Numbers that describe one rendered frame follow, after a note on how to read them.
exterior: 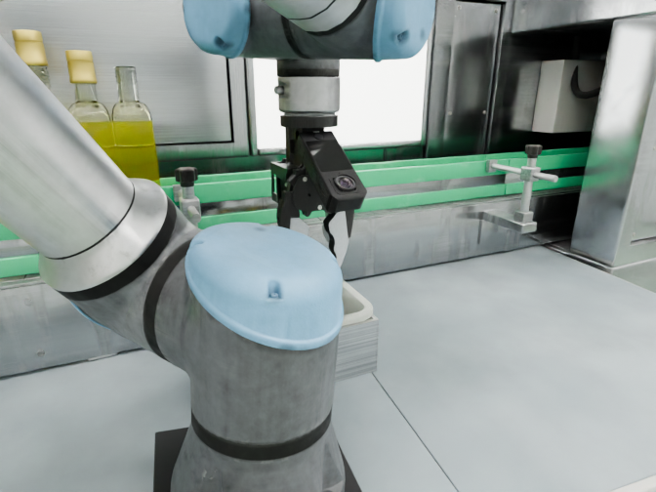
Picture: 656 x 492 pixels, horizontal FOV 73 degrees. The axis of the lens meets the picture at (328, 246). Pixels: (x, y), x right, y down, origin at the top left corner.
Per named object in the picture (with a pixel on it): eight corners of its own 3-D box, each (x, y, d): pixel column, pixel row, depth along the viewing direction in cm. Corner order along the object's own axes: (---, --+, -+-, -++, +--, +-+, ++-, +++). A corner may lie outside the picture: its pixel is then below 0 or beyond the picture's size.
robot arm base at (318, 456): (370, 543, 36) (385, 441, 33) (171, 596, 31) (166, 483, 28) (314, 419, 49) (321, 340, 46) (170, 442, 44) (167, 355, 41)
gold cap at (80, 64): (97, 83, 67) (92, 52, 66) (97, 83, 64) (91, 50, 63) (70, 83, 66) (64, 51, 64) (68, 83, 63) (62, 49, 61)
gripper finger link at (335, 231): (337, 256, 67) (324, 198, 63) (356, 269, 62) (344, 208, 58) (318, 264, 66) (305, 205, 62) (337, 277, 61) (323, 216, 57)
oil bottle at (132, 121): (164, 226, 79) (147, 100, 71) (167, 236, 74) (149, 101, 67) (129, 230, 76) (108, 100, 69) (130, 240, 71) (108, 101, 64)
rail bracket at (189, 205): (194, 232, 74) (186, 156, 70) (213, 267, 59) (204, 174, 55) (175, 234, 73) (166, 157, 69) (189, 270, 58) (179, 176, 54)
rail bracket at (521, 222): (488, 238, 102) (501, 139, 95) (550, 264, 88) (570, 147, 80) (471, 241, 100) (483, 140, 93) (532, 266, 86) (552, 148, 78)
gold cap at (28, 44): (50, 66, 64) (43, 32, 63) (46, 65, 61) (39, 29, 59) (20, 65, 63) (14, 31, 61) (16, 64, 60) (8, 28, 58)
